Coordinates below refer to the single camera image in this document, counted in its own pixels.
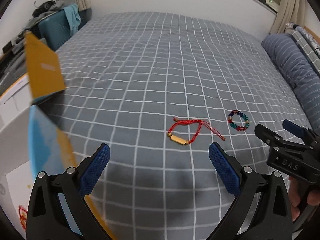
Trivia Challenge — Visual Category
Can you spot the multicolour glass bead bracelet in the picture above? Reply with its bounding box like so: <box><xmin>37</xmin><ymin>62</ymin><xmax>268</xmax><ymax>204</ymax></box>
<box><xmin>227</xmin><ymin>109</ymin><xmax>250</xmax><ymax>132</ymax></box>

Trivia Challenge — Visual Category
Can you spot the red cord gold bar bracelet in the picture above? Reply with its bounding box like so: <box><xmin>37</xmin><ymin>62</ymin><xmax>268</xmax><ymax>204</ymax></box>
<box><xmin>166</xmin><ymin>116</ymin><xmax>226</xmax><ymax>146</ymax></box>

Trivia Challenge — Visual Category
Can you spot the red bead bracelet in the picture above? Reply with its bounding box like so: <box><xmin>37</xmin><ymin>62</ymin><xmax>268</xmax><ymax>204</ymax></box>
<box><xmin>17</xmin><ymin>204</ymin><xmax>28</xmax><ymax>231</ymax></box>

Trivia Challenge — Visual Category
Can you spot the right hand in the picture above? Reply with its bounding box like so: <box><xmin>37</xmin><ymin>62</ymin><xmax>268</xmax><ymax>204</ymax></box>
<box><xmin>288</xmin><ymin>177</ymin><xmax>320</xmax><ymax>222</ymax></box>

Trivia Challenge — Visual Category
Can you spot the blue striped pillow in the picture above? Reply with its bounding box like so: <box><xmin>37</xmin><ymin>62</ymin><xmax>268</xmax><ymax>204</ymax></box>
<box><xmin>261</xmin><ymin>34</ymin><xmax>319</xmax><ymax>133</ymax></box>

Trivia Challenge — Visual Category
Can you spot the white cardboard box blue yellow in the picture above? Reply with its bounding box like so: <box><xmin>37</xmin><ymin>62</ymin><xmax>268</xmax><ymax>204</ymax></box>
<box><xmin>1</xmin><ymin>33</ymin><xmax>114</xmax><ymax>239</ymax></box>

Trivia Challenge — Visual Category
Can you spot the folded patterned quilt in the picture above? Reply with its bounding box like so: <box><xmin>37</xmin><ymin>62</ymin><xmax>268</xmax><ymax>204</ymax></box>
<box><xmin>285</xmin><ymin>22</ymin><xmax>319</xmax><ymax>74</ymax></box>

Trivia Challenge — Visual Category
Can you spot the grey checked bed sheet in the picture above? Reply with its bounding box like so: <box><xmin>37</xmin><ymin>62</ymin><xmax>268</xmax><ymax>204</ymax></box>
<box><xmin>41</xmin><ymin>12</ymin><xmax>310</xmax><ymax>239</ymax></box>

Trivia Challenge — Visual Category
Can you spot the beige curtain right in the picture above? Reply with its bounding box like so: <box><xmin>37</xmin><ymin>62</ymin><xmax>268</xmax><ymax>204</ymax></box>
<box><xmin>270</xmin><ymin>0</ymin><xmax>307</xmax><ymax>34</ymax></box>

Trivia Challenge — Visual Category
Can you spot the grey suitcase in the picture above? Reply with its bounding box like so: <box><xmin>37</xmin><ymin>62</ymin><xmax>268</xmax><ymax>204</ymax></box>
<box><xmin>1</xmin><ymin>38</ymin><xmax>27</xmax><ymax>96</ymax></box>

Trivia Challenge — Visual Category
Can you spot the teal suitcase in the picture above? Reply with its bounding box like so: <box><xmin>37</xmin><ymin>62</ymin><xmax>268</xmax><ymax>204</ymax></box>
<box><xmin>36</xmin><ymin>8</ymin><xmax>92</xmax><ymax>51</ymax></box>

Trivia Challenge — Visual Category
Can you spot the light blue cloth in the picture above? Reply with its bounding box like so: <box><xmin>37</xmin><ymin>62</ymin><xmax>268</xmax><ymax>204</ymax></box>
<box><xmin>63</xmin><ymin>3</ymin><xmax>81</xmax><ymax>36</ymax></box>

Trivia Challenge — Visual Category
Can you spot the dark clothes pile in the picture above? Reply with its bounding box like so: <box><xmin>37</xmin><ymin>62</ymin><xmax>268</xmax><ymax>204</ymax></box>
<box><xmin>26</xmin><ymin>0</ymin><xmax>65</xmax><ymax>28</ymax></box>

